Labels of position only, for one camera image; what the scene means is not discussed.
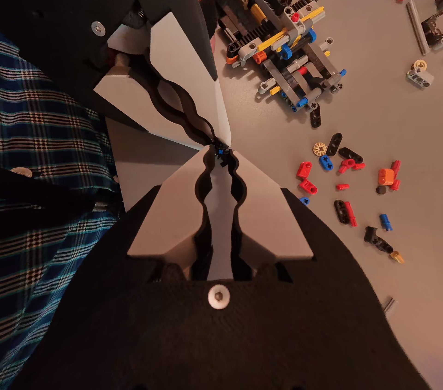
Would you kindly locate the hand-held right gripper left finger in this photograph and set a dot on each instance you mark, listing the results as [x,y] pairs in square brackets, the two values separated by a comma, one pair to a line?
[162,220]

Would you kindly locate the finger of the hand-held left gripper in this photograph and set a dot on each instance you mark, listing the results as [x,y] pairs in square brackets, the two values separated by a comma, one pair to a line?
[128,99]
[187,61]

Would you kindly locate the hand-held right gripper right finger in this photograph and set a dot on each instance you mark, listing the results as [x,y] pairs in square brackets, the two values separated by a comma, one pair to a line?
[270,220]

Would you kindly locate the small black lego connector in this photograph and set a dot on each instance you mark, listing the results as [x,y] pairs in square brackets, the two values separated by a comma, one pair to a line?
[220,154]

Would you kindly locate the small blue lego piece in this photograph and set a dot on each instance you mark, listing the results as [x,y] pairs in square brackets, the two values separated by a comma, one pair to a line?
[304,201]

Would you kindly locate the short black lego beam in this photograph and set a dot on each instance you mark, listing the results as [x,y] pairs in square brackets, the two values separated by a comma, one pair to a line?
[315,116]
[341,212]
[334,143]

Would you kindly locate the long red lego pin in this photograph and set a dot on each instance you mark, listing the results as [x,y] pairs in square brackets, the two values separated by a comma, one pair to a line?
[350,213]

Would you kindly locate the blue lego connector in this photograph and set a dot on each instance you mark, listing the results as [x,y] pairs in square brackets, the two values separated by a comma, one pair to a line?
[326,161]

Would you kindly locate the tan lego gear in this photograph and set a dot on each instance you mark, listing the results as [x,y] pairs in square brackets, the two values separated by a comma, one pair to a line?
[320,148]

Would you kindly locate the lego vehicle chassis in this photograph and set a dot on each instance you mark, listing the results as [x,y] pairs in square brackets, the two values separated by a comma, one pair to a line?
[287,40]

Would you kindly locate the black angled lego connector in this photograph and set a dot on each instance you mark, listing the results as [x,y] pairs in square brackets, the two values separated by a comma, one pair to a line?
[377,239]

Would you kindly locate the round black lego piece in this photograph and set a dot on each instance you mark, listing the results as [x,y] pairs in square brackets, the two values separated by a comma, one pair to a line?
[380,189]

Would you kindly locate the blue lego pin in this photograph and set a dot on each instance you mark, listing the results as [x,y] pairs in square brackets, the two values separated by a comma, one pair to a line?
[386,222]

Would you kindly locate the orange lego block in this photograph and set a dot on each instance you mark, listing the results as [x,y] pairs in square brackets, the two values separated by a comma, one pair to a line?
[386,176]

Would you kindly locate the red lego piece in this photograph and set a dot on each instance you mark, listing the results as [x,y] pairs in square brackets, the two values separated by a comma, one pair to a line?
[395,184]
[396,166]

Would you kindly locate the yellow lego pin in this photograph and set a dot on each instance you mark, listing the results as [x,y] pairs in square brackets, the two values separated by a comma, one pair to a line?
[398,257]

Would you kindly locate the short grey lego axle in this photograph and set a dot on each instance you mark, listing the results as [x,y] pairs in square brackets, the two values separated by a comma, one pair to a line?
[389,305]

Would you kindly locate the long grey lego axle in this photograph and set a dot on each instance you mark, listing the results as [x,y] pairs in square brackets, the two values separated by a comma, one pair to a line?
[417,27]

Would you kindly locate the large black lego part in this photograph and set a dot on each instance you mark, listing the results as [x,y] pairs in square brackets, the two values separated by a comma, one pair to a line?
[432,28]

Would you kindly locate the blue plaid shirt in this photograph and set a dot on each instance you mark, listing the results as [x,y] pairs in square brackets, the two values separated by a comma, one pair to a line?
[52,120]

